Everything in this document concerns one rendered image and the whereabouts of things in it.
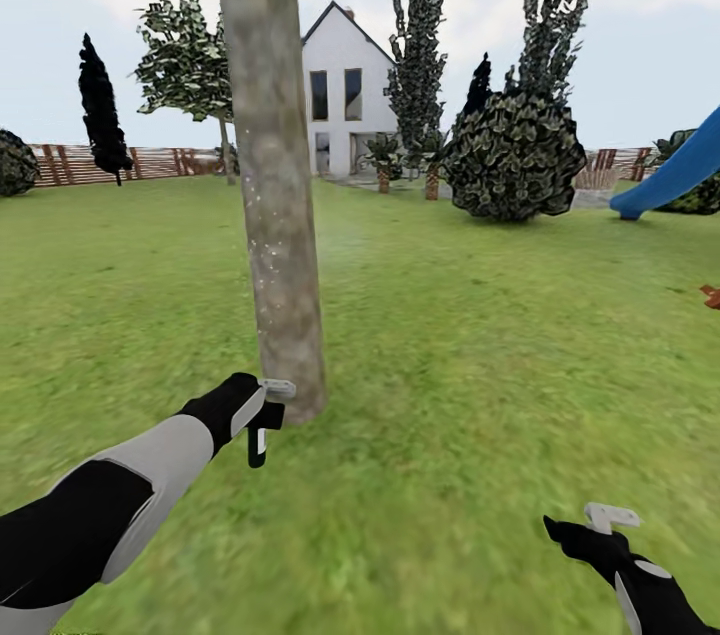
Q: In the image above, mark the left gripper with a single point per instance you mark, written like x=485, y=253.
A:
x=271, y=417

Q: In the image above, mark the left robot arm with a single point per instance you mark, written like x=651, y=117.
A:
x=94, y=524

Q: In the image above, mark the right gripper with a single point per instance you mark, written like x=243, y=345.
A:
x=582, y=543

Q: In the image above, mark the garden chair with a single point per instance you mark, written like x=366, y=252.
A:
x=597, y=180

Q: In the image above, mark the pesticide atomizer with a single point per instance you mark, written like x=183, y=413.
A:
x=256, y=447

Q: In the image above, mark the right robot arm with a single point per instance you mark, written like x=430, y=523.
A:
x=651, y=600

